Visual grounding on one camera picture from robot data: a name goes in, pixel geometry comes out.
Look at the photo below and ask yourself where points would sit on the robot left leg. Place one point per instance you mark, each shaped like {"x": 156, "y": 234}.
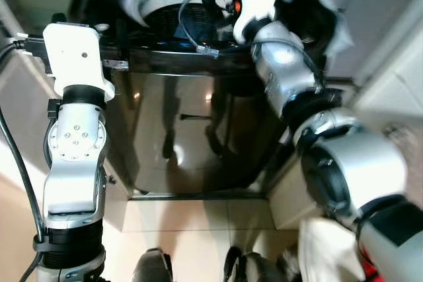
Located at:
{"x": 153, "y": 267}

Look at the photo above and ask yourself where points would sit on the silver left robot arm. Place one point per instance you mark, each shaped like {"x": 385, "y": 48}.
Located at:
{"x": 73, "y": 163}

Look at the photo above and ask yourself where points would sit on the white cloth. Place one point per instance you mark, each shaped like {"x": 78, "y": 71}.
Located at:
{"x": 324, "y": 4}

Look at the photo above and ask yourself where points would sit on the grey sliding door panel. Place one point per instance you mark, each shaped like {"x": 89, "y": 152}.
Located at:
{"x": 26, "y": 97}

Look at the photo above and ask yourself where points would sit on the red garment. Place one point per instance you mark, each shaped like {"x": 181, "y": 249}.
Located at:
{"x": 367, "y": 273}

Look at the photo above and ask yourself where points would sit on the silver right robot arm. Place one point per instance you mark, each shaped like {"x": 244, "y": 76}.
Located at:
{"x": 357, "y": 170}

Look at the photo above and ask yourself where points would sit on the robot leg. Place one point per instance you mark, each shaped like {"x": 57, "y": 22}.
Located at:
{"x": 258, "y": 269}
{"x": 153, "y": 267}

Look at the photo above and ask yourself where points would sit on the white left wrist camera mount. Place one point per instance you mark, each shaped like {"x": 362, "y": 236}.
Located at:
{"x": 73, "y": 51}

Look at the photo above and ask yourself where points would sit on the grey cabinet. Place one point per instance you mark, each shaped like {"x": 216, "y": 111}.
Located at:
{"x": 377, "y": 11}

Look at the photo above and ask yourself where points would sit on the off-white denim garment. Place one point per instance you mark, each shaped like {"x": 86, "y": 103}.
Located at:
{"x": 324, "y": 255}

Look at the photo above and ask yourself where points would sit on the robot right leg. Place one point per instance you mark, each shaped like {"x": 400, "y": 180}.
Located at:
{"x": 258, "y": 269}

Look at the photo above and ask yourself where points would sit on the black top-load washing machine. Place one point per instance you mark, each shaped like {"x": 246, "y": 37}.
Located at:
{"x": 198, "y": 130}

